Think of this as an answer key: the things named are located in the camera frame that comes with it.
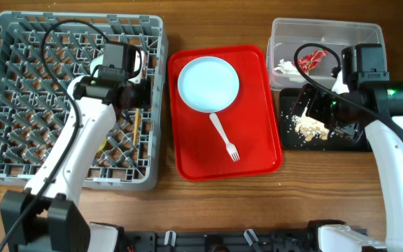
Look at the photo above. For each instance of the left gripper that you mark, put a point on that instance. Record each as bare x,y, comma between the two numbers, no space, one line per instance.
143,101

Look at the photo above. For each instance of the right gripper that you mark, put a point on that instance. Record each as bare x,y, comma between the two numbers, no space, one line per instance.
315,107

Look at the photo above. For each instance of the wooden chopstick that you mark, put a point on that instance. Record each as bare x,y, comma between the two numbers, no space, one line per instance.
136,125

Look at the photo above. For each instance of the yellow plastic cup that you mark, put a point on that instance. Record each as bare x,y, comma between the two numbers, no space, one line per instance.
102,145

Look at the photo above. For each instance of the red snack wrapper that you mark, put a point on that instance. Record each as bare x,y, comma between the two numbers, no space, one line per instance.
311,60

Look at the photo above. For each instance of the large light blue plate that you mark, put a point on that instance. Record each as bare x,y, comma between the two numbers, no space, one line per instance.
208,84

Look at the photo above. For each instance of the white plastic fork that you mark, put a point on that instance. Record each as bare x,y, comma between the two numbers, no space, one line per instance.
230,147

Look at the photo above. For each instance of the light green bowl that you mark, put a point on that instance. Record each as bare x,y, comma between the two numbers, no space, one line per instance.
141,64

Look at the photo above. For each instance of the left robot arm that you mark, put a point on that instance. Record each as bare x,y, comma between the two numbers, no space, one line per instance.
45,215

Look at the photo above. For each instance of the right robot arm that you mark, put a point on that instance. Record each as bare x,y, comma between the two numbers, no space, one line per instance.
374,110

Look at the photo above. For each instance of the black food waste tray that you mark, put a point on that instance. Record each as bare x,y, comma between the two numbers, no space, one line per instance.
295,141

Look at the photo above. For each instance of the grey dishwasher rack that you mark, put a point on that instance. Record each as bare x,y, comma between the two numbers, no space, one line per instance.
40,54

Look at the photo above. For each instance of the rice and peanut leftovers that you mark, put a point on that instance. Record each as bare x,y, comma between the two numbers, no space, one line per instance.
308,128

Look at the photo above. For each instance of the crumpled white tissue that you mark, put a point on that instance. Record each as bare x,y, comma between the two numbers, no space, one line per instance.
286,67

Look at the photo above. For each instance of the clear plastic bin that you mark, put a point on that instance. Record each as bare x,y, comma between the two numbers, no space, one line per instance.
288,34

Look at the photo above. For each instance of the red plastic tray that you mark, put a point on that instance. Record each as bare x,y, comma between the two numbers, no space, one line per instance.
249,122

